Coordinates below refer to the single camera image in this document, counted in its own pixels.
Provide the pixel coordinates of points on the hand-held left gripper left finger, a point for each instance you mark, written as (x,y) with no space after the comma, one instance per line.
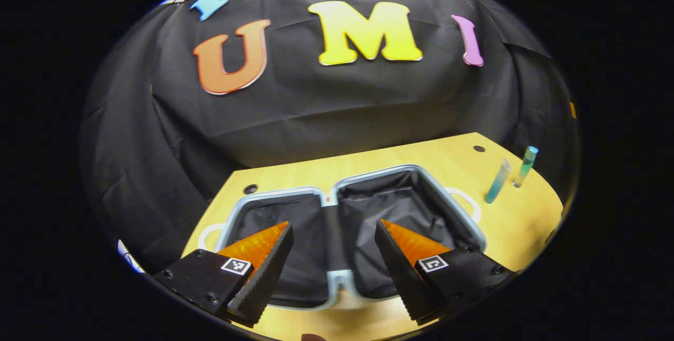
(263,278)

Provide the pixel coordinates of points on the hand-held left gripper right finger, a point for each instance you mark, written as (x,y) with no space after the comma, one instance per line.
(400,278)

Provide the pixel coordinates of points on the light blue suitcase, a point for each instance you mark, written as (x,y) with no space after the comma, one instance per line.
(368,199)

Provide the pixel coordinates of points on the white blue skincare tube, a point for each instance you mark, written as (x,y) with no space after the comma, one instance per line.
(497,183)

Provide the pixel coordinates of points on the blue green skincare tube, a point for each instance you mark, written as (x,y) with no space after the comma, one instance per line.
(525,167)

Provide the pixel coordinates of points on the white blue-edged object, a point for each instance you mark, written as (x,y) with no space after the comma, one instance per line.
(129,257)

